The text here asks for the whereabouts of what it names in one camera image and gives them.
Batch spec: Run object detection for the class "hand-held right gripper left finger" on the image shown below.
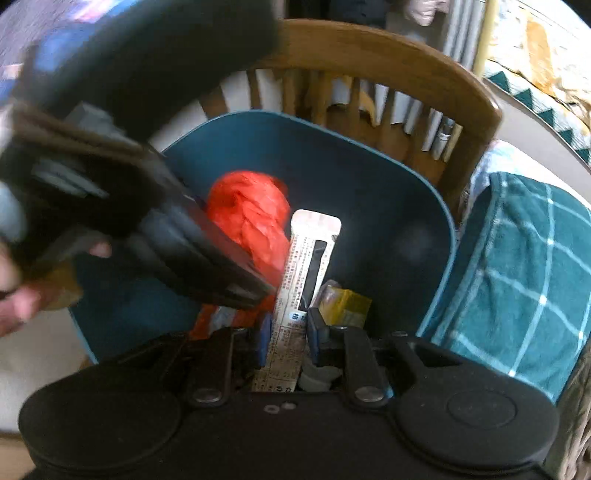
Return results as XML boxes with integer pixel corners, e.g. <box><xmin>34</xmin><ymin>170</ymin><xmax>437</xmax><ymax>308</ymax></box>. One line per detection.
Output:
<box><xmin>115</xmin><ymin>311</ymin><xmax>273</xmax><ymax>409</ymax></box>

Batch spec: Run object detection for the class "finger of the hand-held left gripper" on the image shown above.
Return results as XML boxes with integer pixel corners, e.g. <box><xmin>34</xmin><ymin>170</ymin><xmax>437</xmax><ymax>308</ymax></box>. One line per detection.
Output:
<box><xmin>152</xmin><ymin>187</ymin><xmax>279</xmax><ymax>297</ymax></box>
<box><xmin>133</xmin><ymin>218</ymin><xmax>260</xmax><ymax>310</ymax></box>

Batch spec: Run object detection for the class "white radiator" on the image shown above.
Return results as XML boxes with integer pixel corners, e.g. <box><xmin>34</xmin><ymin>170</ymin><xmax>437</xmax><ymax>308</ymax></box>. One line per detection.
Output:
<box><xmin>434</xmin><ymin>0</ymin><xmax>485</xmax><ymax>153</ymax></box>

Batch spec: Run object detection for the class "long white stick packet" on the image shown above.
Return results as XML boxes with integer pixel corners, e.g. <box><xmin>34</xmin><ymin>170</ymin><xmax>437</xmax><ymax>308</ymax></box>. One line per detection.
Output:
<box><xmin>252</xmin><ymin>209</ymin><xmax>342</xmax><ymax>393</ymax></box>

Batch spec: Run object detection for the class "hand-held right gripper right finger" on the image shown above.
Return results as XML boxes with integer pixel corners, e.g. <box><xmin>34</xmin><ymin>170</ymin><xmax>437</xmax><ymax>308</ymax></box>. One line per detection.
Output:
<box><xmin>307</xmin><ymin>307</ymin><xmax>490</xmax><ymax>411</ymax></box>

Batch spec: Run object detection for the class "yellow packet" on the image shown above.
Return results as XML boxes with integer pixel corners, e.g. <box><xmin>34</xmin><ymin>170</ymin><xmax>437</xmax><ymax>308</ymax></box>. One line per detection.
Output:
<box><xmin>318</xmin><ymin>279</ymin><xmax>372</xmax><ymax>328</ymax></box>

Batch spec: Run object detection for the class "wooden chair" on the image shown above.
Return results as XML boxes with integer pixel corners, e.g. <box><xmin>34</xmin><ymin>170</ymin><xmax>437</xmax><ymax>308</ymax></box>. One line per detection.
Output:
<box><xmin>198</xmin><ymin>18</ymin><xmax>504</xmax><ymax>222</ymax></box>

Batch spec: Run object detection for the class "person's left hand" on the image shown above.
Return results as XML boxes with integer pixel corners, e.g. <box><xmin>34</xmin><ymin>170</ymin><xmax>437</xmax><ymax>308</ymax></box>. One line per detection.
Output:
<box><xmin>0</xmin><ymin>241</ymin><xmax>114</xmax><ymax>336</ymax></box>

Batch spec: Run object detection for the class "white plastic piece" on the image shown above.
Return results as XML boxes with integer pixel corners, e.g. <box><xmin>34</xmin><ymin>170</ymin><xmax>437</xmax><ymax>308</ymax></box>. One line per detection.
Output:
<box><xmin>298</xmin><ymin>360</ymin><xmax>342</xmax><ymax>393</ymax></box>

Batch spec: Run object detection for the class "patterned quilt with teal triangles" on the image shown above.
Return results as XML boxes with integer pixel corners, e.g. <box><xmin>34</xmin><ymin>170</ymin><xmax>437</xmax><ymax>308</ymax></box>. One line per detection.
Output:
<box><xmin>480</xmin><ymin>0</ymin><xmax>591</xmax><ymax>153</ymax></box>

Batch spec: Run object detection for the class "teal trash bin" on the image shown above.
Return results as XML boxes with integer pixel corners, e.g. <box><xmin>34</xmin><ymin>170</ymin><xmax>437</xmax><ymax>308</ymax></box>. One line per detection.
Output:
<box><xmin>69</xmin><ymin>110</ymin><xmax>458</xmax><ymax>365</ymax></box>

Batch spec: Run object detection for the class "brown fuzzy cloth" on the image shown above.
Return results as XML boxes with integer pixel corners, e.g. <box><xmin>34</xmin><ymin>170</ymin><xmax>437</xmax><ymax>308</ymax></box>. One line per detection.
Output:
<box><xmin>554</xmin><ymin>355</ymin><xmax>591</xmax><ymax>480</ymax></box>

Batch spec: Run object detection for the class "teal checked towel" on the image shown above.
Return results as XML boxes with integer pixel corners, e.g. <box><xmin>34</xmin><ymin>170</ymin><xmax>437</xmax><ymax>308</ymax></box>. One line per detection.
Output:
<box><xmin>418</xmin><ymin>171</ymin><xmax>591</xmax><ymax>402</ymax></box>

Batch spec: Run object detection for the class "red plastic bag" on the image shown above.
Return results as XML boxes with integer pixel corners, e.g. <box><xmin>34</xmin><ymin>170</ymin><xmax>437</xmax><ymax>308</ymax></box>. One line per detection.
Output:
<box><xmin>191</xmin><ymin>170</ymin><xmax>291</xmax><ymax>340</ymax></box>

